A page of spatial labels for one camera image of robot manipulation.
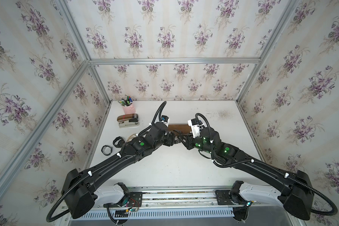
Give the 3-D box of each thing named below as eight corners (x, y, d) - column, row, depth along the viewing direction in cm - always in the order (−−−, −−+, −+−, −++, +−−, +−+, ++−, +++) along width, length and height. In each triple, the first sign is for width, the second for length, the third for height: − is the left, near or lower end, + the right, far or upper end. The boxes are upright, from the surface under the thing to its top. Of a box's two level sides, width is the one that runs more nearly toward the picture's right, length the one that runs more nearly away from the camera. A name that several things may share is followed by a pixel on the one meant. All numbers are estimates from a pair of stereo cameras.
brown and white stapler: (117, 128, 104) (115, 124, 101) (120, 116, 112) (119, 113, 109) (138, 128, 105) (137, 124, 101) (140, 116, 112) (139, 113, 109)
